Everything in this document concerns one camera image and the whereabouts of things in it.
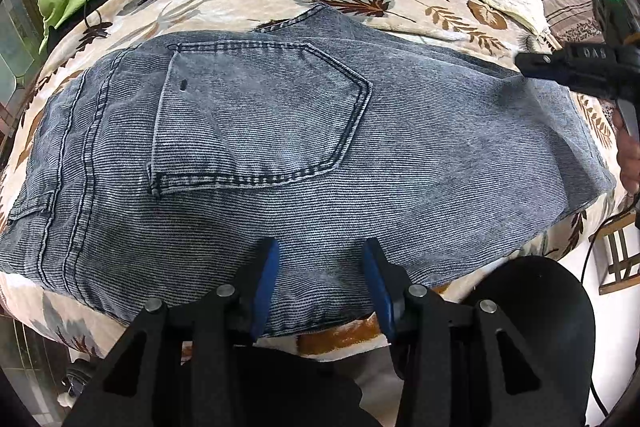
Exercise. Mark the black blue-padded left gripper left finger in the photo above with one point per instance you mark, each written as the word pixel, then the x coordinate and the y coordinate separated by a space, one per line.
pixel 255 283

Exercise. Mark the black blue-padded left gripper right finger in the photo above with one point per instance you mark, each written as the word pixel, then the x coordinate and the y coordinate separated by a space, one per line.
pixel 387 284

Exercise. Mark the grey-blue denim pants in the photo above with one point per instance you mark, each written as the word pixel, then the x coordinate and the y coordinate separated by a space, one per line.
pixel 158 170

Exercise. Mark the person's right hand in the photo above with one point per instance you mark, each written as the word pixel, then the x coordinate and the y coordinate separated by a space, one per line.
pixel 628 155

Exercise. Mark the brown striped patterned fabric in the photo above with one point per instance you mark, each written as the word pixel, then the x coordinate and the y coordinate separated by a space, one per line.
pixel 572 21

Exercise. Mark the beige leaf-print blanket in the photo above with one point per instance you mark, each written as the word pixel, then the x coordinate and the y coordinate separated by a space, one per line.
pixel 492 30

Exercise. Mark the stained glass door panel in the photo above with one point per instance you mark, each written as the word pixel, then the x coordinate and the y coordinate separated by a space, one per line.
pixel 20 57

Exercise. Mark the wooden stool frame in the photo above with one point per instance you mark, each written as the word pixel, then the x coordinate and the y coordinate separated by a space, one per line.
pixel 617 267

